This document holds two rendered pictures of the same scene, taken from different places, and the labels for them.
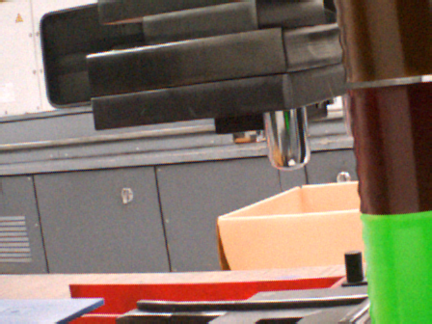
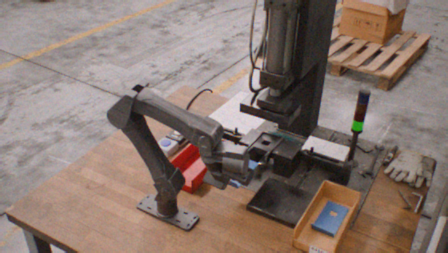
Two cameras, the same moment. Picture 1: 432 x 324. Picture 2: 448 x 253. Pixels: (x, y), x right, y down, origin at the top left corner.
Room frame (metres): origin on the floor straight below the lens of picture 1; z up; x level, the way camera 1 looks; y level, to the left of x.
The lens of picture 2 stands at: (0.58, 1.32, 1.90)
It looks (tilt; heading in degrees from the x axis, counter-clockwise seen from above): 33 degrees down; 278
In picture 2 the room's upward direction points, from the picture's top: 1 degrees clockwise
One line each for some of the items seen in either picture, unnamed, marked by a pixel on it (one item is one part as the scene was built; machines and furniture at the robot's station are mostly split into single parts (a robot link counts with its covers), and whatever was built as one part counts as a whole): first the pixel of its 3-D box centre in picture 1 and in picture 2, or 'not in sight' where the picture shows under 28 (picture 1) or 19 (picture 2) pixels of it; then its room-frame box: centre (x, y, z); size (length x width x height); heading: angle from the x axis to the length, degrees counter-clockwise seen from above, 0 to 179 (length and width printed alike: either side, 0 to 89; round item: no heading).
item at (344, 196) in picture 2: not in sight; (329, 220); (0.41, 0.30, 0.93); 0.25 x 0.13 x 0.08; 69
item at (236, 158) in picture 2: not in sight; (226, 150); (0.72, 0.35, 1.19); 0.12 x 0.09 x 0.12; 168
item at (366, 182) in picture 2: not in sight; (284, 156); (0.55, -0.06, 0.88); 0.65 x 0.50 x 0.03; 159
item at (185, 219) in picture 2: not in sight; (166, 203); (0.90, 0.32, 0.94); 0.20 x 0.07 x 0.08; 159
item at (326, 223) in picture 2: not in sight; (330, 216); (0.40, 0.27, 0.92); 0.15 x 0.07 x 0.03; 67
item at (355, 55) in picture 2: not in sight; (361, 47); (-0.17, -3.14, 0.07); 1.20 x 1.00 x 0.14; 62
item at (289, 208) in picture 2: not in sight; (281, 202); (0.55, 0.22, 0.91); 0.17 x 0.16 x 0.02; 159
